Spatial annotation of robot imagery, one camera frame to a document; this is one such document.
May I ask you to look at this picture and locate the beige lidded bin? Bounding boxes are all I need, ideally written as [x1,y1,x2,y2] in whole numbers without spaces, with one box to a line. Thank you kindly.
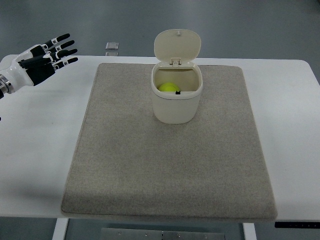
[151,29,203,124]

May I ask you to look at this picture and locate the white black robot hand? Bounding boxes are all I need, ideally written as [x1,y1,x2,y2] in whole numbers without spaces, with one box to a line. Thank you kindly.
[0,33,78,96]

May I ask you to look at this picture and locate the grey felt mat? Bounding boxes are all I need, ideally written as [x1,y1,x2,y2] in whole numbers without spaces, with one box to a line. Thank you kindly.
[61,63,278,222]

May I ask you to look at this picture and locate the white left table leg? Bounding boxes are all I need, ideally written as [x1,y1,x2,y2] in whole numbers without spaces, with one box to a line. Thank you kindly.
[52,218,69,240]

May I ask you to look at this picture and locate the black desk control panel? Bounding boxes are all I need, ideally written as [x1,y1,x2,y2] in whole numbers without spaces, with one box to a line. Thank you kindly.
[274,221,320,229]

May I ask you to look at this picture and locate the white table leg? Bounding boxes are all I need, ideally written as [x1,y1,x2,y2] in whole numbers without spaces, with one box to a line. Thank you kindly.
[242,223,257,240]
[52,218,69,240]

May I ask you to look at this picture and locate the yellow tennis ball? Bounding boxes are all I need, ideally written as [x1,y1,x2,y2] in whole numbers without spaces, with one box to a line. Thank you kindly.
[158,82,181,92]

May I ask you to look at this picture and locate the metal floor socket plate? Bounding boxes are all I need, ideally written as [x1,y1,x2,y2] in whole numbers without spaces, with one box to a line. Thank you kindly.
[105,42,119,50]

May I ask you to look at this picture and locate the white right table leg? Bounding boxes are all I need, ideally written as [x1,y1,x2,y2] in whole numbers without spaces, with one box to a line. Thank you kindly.
[242,223,257,240]

